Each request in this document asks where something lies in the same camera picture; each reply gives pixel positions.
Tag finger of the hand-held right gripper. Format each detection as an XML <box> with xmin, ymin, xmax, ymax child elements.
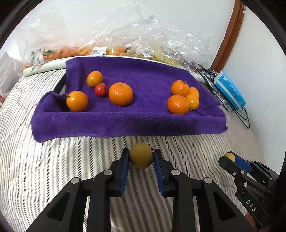
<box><xmin>233</xmin><ymin>154</ymin><xmax>274</xmax><ymax>181</ymax></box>
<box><xmin>218</xmin><ymin>156</ymin><xmax>242</xmax><ymax>176</ymax></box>

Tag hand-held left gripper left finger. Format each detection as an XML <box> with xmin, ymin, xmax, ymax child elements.
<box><xmin>26</xmin><ymin>148</ymin><xmax>130</xmax><ymax>232</ymax></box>

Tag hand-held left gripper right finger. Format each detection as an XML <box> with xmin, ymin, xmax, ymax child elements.
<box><xmin>153</xmin><ymin>149</ymin><xmax>255</xmax><ymax>232</ymax></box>

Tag purple towel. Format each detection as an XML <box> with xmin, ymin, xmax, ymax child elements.
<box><xmin>31</xmin><ymin>56</ymin><xmax>228</xmax><ymax>143</ymax></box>

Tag yellow-orange citrus fruit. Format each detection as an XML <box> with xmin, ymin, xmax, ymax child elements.
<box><xmin>185</xmin><ymin>94</ymin><xmax>200</xmax><ymax>110</ymax></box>

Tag large orange mandarin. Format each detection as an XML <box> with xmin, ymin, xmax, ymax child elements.
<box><xmin>108</xmin><ymin>82</ymin><xmax>134</xmax><ymax>107</ymax></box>

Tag smooth round orange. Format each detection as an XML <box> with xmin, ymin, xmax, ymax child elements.
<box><xmin>66</xmin><ymin>90</ymin><xmax>88</xmax><ymax>112</ymax></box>

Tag small red tomato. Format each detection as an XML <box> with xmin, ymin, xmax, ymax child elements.
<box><xmin>94</xmin><ymin>83</ymin><xmax>107</xmax><ymax>97</ymax></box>

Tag orange mandarin with stem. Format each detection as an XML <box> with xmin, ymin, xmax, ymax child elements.
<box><xmin>171</xmin><ymin>80</ymin><xmax>190</xmax><ymax>97</ymax></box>

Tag small round orange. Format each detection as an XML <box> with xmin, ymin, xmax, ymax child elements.
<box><xmin>86</xmin><ymin>71</ymin><xmax>103</xmax><ymax>88</ymax></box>

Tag blue tissue packet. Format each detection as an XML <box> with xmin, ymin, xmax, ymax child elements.
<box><xmin>213</xmin><ymin>71</ymin><xmax>246</xmax><ymax>110</ymax></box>

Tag clear bag of yellow fruit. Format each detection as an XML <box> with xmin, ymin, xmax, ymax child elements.
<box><xmin>89</xmin><ymin>4</ymin><xmax>215</xmax><ymax>72</ymax></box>

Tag clear bag of oranges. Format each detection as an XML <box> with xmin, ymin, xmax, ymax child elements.
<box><xmin>17</xmin><ymin>7</ymin><xmax>130</xmax><ymax>67</ymax></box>

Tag grey plastic bag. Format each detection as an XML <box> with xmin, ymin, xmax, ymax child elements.
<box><xmin>0</xmin><ymin>51</ymin><xmax>23</xmax><ymax>94</ymax></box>

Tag black cables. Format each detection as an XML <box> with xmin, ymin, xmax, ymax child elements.
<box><xmin>197</xmin><ymin>64</ymin><xmax>249</xmax><ymax>128</ymax></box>

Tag brown wooden door frame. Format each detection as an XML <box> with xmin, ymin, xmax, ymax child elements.
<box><xmin>211</xmin><ymin>0</ymin><xmax>246</xmax><ymax>71</ymax></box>

